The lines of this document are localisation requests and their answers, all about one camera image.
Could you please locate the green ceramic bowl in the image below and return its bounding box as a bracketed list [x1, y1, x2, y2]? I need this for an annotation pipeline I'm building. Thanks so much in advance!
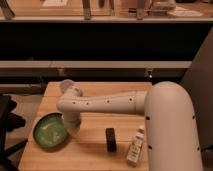
[33, 112, 68, 149]

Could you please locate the black office chair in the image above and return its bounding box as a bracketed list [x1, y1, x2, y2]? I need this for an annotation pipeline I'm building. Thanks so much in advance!
[0, 95, 27, 171]

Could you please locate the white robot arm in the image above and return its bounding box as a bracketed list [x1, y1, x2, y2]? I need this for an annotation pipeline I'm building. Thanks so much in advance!
[56, 79, 203, 171]

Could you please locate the dark panel at right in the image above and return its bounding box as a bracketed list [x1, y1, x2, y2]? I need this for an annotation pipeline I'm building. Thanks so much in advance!
[181, 34, 213, 148]

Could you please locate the small white bottle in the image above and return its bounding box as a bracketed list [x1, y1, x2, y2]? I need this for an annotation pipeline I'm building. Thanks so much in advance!
[126, 126, 145, 167]

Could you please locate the black rectangular block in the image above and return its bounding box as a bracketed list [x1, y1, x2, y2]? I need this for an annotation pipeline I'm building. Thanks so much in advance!
[105, 128, 117, 152]

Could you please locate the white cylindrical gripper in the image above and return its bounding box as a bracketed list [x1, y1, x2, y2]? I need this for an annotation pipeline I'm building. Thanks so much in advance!
[62, 112, 81, 137]

